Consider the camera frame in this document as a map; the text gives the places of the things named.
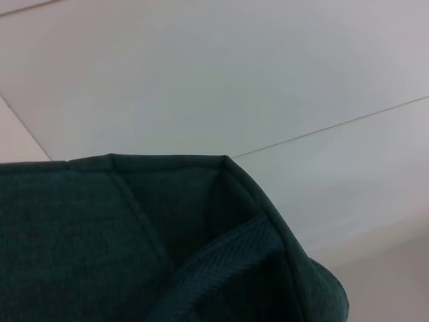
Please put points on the dark teal insulated lunch bag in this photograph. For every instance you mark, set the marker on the dark teal insulated lunch bag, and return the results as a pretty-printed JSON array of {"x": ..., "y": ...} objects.
[{"x": 117, "y": 251}]

